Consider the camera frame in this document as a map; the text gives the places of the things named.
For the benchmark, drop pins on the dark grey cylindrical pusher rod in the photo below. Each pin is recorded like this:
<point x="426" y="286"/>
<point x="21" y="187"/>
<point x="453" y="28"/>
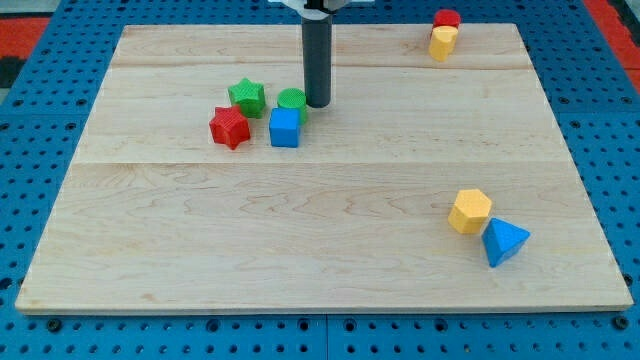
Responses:
<point x="317" y="52"/>

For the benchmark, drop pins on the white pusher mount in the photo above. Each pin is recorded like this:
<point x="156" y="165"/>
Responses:
<point x="319" y="9"/>

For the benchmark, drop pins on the blue triangle block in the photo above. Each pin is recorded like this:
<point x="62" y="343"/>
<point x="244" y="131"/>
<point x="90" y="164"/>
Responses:
<point x="502" y="240"/>

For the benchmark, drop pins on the green cylinder block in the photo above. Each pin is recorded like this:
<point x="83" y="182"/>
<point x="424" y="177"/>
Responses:
<point x="294" y="98"/>

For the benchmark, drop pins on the green star block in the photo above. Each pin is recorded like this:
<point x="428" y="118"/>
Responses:
<point x="250" y="96"/>

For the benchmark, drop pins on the blue cube block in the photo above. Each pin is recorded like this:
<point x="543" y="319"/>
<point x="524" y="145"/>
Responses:
<point x="284" y="127"/>

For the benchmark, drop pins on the red cylinder block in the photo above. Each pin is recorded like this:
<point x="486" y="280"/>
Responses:
<point x="446" y="17"/>

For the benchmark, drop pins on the red star block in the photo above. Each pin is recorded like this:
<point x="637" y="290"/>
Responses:
<point x="229" y="126"/>

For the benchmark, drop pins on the light wooden board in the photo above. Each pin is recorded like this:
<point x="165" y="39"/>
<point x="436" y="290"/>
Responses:
<point x="154" y="218"/>

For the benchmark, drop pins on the yellow hexagon block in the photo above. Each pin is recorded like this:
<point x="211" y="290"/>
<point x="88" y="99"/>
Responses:
<point x="470" y="210"/>

